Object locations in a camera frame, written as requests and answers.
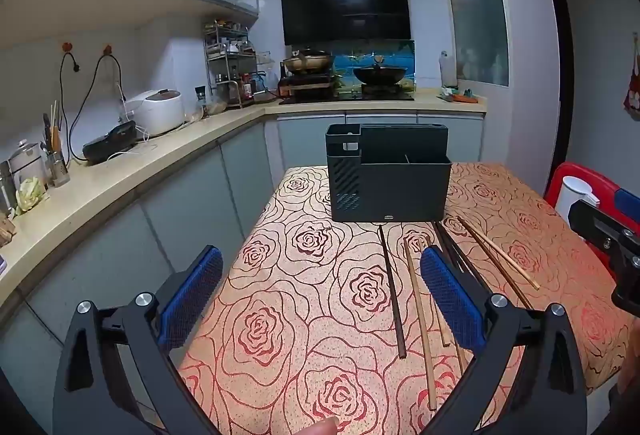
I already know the black chopstick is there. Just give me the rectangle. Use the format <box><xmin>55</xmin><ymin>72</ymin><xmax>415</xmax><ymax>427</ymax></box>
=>
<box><xmin>433</xmin><ymin>221</ymin><xmax>490</xmax><ymax>293</ymax></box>

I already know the white electric kettle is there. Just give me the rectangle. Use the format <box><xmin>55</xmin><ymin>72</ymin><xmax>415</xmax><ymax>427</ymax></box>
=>
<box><xmin>554</xmin><ymin>176</ymin><xmax>600</xmax><ymax>223</ymax></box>

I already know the red chair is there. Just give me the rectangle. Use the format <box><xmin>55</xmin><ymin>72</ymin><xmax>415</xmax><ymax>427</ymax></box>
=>
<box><xmin>543</xmin><ymin>160</ymin><xmax>640</xmax><ymax>276</ymax></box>

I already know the metal utensil cup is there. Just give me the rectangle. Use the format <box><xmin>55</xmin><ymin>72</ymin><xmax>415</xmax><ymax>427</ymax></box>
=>
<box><xmin>42</xmin><ymin>100</ymin><xmax>70</xmax><ymax>187</ymax></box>

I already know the dark green utensil holder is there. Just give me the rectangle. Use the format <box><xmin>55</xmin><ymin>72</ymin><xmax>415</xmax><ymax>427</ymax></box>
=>
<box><xmin>326</xmin><ymin>124</ymin><xmax>451</xmax><ymax>223</ymax></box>

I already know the black countertop appliance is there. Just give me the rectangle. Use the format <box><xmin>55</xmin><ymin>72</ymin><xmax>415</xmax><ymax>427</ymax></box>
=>
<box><xmin>82</xmin><ymin>121</ymin><xmax>137</xmax><ymax>165</ymax></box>

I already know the black wok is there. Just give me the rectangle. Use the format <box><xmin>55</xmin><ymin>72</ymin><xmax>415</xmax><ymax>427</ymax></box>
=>
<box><xmin>352</xmin><ymin>56</ymin><xmax>407</xmax><ymax>88</ymax></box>

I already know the brown wooden chopstick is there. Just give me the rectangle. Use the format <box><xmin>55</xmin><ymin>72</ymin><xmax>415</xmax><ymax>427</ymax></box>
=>
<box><xmin>458</xmin><ymin>217</ymin><xmax>534</xmax><ymax>311</ymax></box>

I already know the white bottle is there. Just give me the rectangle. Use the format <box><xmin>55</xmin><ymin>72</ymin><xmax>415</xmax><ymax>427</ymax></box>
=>
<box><xmin>438</xmin><ymin>50</ymin><xmax>458</xmax><ymax>88</ymax></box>

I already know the orange cloth on counter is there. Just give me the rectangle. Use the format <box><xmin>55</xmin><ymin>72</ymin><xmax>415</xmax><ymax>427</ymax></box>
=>
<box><xmin>439</xmin><ymin>87</ymin><xmax>478</xmax><ymax>103</ymax></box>

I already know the person's left hand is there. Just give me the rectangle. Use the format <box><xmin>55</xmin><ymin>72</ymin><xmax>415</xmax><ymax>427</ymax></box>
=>
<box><xmin>296</xmin><ymin>417</ymin><xmax>340</xmax><ymax>435</ymax></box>

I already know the red hanging cloth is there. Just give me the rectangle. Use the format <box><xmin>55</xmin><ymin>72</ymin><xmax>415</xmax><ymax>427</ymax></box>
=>
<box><xmin>623</xmin><ymin>33</ymin><xmax>640</xmax><ymax>121</ymax></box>

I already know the black power cable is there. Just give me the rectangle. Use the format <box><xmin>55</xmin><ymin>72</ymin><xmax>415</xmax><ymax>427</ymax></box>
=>
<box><xmin>58</xmin><ymin>50</ymin><xmax>126</xmax><ymax>164</ymax></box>

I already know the rose pattern tablecloth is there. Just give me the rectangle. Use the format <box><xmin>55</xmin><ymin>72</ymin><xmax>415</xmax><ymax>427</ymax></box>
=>
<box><xmin>179</xmin><ymin>163</ymin><xmax>632</xmax><ymax>434</ymax></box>

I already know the bronze pot with lid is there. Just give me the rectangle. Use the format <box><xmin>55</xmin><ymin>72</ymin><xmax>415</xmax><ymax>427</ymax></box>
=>
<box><xmin>283</xmin><ymin>49</ymin><xmax>333</xmax><ymax>75</ymax></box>

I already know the white rice cooker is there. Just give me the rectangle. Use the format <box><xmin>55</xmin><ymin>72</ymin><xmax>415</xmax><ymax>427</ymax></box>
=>
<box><xmin>124</xmin><ymin>89</ymin><xmax>184</xmax><ymax>137</ymax></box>

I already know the frosted glass window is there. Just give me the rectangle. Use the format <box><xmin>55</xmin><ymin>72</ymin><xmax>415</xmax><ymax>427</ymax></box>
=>
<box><xmin>450</xmin><ymin>0</ymin><xmax>509</xmax><ymax>86</ymax></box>

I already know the black induction cooktop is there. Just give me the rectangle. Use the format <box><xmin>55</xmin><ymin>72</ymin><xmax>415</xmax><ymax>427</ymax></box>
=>
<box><xmin>280</xmin><ymin>85</ymin><xmax>414</xmax><ymax>104</ymax></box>

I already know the dark brown chopstick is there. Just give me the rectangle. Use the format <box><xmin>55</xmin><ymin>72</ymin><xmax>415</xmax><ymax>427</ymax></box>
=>
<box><xmin>378</xmin><ymin>227</ymin><xmax>407</xmax><ymax>360</ymax></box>

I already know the dark wooden chopstick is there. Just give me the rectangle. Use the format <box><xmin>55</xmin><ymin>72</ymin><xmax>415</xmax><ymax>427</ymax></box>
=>
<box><xmin>432</xmin><ymin>297</ymin><xmax>468</xmax><ymax>374</ymax></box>

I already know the light bamboo chopstick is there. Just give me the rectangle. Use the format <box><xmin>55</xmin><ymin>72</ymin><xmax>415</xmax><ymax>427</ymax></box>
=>
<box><xmin>457</xmin><ymin>215</ymin><xmax>541</xmax><ymax>291</ymax></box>
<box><xmin>402</xmin><ymin>239</ymin><xmax>437</xmax><ymax>412</ymax></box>

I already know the metal spice rack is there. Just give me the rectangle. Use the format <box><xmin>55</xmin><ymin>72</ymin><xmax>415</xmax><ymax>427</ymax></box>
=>
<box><xmin>203</xmin><ymin>19</ymin><xmax>257</xmax><ymax>109</ymax></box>

